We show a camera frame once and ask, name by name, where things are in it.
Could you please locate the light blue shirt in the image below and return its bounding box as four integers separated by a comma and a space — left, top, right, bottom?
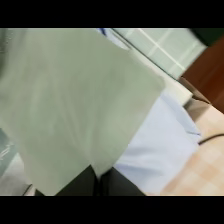
96, 28, 202, 196

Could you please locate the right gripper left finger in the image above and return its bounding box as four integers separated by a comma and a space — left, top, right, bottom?
35, 164, 100, 197

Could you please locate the black cable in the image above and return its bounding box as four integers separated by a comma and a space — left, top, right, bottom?
198, 133, 224, 146

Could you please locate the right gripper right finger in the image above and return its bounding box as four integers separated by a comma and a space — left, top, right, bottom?
99, 166, 146, 197

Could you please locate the pale green shirt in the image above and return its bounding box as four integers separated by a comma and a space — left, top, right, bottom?
0, 28, 166, 197

